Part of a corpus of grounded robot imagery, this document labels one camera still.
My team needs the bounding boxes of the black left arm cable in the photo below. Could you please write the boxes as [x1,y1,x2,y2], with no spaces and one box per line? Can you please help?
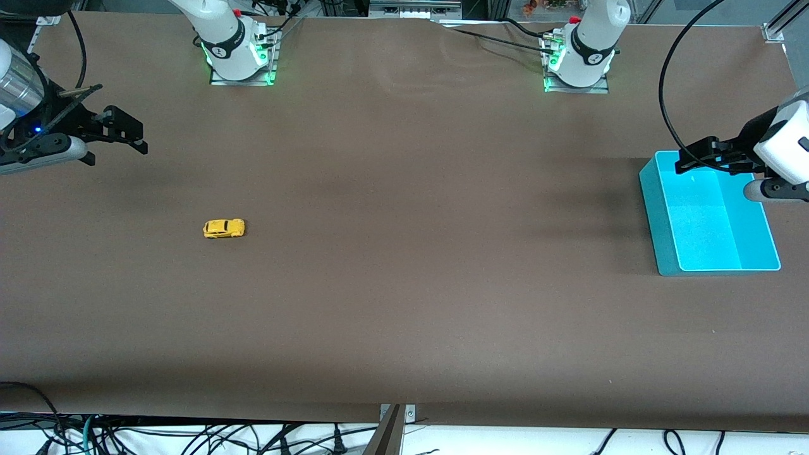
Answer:
[659,0,727,155]

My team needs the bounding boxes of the teal plastic bin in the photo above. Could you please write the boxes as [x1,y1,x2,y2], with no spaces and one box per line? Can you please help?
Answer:
[639,150,782,277]

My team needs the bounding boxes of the long black table cable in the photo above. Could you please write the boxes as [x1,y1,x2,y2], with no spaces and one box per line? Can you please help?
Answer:
[442,25,552,50]

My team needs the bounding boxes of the diagonal aluminium profile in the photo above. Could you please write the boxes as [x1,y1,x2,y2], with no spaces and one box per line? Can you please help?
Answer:
[768,0,809,35]

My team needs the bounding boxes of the black base connector cables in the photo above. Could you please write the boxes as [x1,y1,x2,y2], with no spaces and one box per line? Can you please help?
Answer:
[250,0,307,48]

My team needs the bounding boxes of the dark angled support bar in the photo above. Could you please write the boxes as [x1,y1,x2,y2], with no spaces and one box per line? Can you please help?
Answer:
[362,404,405,455]

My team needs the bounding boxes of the black looping floor cable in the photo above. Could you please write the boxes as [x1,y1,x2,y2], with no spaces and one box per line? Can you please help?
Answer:
[0,381,67,455]

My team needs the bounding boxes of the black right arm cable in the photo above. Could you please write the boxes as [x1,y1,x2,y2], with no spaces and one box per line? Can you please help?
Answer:
[66,11,87,90]

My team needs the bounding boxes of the yellow toy beetle car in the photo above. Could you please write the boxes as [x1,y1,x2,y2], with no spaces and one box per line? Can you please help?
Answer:
[203,218,246,240]

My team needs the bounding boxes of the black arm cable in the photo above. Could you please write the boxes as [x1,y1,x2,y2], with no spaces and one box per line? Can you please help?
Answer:
[66,11,87,90]
[659,0,727,155]

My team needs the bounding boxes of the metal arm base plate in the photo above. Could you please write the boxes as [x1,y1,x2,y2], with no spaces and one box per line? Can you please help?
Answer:
[210,28,279,86]
[544,35,609,94]

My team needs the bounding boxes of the short black table cable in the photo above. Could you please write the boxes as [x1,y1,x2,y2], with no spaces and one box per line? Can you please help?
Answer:
[501,18,558,40]

